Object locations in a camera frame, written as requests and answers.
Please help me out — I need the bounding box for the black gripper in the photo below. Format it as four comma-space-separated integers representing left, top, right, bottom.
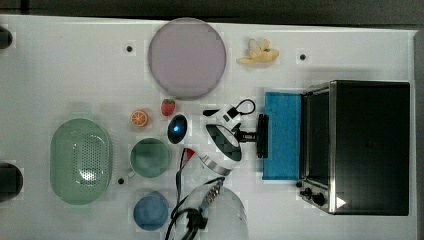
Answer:
233, 123, 257, 143

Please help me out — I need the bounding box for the toaster oven with blue door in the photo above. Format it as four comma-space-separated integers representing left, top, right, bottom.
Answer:
261, 80, 410, 216

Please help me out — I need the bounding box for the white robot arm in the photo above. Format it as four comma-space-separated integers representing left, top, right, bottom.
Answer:
165, 114, 249, 240

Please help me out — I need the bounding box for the toy strawberry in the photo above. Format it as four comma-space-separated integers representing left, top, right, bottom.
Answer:
161, 99, 176, 116

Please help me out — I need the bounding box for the peeled toy banana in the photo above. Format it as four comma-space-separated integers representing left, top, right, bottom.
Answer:
236, 38, 279, 64

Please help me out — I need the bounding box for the green cup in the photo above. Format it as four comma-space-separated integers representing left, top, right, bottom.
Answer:
129, 138, 172, 178

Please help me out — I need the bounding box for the round lilac plate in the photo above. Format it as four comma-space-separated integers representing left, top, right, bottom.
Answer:
148, 18, 226, 99

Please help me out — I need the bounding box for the toy orange half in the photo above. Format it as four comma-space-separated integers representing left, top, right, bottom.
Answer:
130, 110, 149, 127

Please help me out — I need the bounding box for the blue cup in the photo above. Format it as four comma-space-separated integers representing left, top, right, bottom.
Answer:
133, 192, 169, 231

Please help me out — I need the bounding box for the green oval colander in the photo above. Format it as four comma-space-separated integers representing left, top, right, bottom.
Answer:
50, 118, 112, 205

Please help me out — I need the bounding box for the black cylinder mount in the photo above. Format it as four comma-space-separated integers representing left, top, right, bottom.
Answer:
0, 163, 23, 202

